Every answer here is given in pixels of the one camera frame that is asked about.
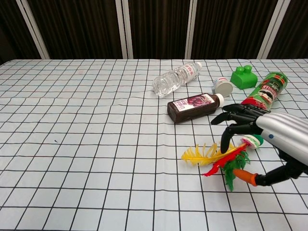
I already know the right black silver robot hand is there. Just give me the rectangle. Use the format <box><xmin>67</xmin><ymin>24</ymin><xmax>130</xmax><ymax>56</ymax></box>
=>
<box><xmin>211</xmin><ymin>103</ymin><xmax>308</xmax><ymax>187</ymax></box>

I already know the colourful feather shuttlecock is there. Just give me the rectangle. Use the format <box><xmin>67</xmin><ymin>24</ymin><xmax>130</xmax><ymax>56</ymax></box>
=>
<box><xmin>180</xmin><ymin>134</ymin><xmax>264</xmax><ymax>192</ymax></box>

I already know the green Pringles can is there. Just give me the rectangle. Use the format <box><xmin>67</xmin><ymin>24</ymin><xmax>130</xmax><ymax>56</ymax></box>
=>
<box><xmin>241</xmin><ymin>72</ymin><xmax>289</xmax><ymax>113</ymax></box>

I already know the green toy building block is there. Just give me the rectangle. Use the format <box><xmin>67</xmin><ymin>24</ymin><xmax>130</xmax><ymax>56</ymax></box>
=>
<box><xmin>230</xmin><ymin>65</ymin><xmax>258</xmax><ymax>90</ymax></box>

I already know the small white jar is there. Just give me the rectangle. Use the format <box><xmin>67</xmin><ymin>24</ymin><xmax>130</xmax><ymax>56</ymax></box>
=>
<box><xmin>213</xmin><ymin>77</ymin><xmax>233</xmax><ymax>98</ymax></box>

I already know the dark grape juice bottle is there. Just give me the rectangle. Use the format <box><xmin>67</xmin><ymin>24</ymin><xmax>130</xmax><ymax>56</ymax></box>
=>
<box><xmin>167</xmin><ymin>93</ymin><xmax>225</xmax><ymax>124</ymax></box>

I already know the clear plastic water bottle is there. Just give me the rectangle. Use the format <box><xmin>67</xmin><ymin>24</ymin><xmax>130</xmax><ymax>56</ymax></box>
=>
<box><xmin>152</xmin><ymin>62</ymin><xmax>203</xmax><ymax>98</ymax></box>

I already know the white black grid tablecloth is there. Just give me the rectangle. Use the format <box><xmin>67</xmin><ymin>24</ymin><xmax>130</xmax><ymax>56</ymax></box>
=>
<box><xmin>0</xmin><ymin>58</ymin><xmax>308</xmax><ymax>231</ymax></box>

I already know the white aluminium partition post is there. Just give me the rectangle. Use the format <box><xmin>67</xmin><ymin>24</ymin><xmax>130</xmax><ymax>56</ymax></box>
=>
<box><xmin>15</xmin><ymin>0</ymin><xmax>50</xmax><ymax>60</ymax></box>
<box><xmin>184</xmin><ymin>0</ymin><xmax>198</xmax><ymax>60</ymax></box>
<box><xmin>257</xmin><ymin>0</ymin><xmax>282</xmax><ymax>60</ymax></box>

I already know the double white partition post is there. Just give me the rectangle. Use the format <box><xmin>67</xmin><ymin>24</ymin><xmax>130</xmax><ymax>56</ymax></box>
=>
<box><xmin>115</xmin><ymin>0</ymin><xmax>134</xmax><ymax>60</ymax></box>

